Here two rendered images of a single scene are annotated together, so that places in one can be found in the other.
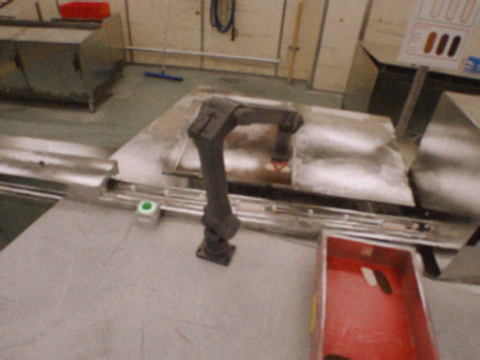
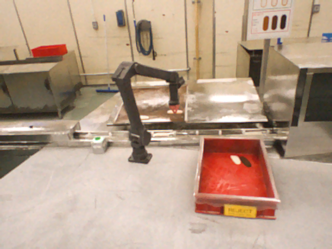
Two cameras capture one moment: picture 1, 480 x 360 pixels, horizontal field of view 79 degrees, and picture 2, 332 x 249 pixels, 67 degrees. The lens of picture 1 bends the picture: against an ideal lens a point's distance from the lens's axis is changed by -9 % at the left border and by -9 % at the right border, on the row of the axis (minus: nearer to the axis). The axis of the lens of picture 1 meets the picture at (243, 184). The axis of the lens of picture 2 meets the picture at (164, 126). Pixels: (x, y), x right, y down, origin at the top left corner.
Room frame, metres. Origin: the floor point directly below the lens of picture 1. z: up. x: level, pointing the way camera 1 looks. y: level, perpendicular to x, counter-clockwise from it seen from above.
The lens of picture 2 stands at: (-0.48, -0.18, 1.62)
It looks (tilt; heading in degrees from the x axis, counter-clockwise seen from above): 27 degrees down; 5
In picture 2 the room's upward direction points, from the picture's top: 5 degrees counter-clockwise
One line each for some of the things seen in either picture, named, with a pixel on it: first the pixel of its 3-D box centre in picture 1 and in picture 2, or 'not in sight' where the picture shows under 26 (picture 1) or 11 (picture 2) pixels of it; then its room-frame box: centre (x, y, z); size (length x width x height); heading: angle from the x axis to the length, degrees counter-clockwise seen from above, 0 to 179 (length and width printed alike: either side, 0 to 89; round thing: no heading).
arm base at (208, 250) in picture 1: (216, 245); (139, 152); (0.69, 0.07, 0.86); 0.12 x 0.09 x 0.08; 74
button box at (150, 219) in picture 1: (149, 217); (99, 147); (0.80, 0.33, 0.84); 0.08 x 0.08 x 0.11; 86
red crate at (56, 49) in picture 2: (85, 9); (50, 50); (4.12, 2.16, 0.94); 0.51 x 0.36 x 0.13; 90
